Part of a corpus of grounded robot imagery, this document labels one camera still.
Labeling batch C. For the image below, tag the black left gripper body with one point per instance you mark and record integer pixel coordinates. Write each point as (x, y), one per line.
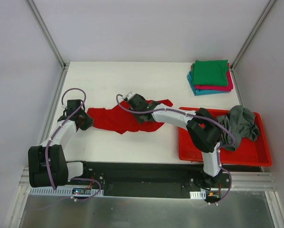
(85, 121)

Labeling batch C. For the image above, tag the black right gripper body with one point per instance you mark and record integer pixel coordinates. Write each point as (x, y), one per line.
(148, 107)

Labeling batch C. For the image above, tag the red t-shirt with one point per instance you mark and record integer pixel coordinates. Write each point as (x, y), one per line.
(120, 121)

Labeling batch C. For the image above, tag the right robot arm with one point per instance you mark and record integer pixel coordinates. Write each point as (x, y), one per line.
(204, 134)

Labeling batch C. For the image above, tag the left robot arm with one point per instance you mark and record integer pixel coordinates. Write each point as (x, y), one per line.
(47, 163)

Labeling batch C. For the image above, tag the teal folded t-shirt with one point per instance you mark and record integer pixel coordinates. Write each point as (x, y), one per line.
(198, 91)

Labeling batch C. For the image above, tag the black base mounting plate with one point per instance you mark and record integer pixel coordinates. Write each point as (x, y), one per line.
(149, 180)

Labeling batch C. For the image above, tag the green folded t-shirt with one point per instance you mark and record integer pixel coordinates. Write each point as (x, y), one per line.
(211, 72)

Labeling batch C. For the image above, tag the magenta folded t-shirt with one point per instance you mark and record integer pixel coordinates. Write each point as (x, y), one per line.
(211, 75)

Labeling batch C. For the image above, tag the grey crumpled t-shirt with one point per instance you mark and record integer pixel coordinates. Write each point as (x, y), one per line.
(240, 122)

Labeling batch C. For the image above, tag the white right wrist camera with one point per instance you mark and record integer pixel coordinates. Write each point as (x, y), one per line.
(129, 96)

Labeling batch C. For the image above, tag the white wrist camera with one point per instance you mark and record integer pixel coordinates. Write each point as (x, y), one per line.
(64, 106)
(129, 96)

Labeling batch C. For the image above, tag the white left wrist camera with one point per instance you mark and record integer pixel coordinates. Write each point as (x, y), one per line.
(64, 106)

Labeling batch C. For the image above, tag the left white cable duct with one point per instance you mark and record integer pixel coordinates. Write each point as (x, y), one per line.
(66, 191)

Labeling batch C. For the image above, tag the white cable duct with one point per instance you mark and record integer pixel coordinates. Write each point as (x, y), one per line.
(201, 195)
(66, 191)

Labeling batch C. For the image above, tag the right white cable duct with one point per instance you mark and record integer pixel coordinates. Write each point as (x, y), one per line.
(201, 195)

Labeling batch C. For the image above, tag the left aluminium frame post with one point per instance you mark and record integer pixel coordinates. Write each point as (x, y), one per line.
(45, 31)

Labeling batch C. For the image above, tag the aluminium frame post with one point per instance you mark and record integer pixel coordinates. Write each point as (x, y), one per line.
(45, 31)
(254, 31)

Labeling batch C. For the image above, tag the right aluminium frame post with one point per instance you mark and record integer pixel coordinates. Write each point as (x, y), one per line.
(254, 31)

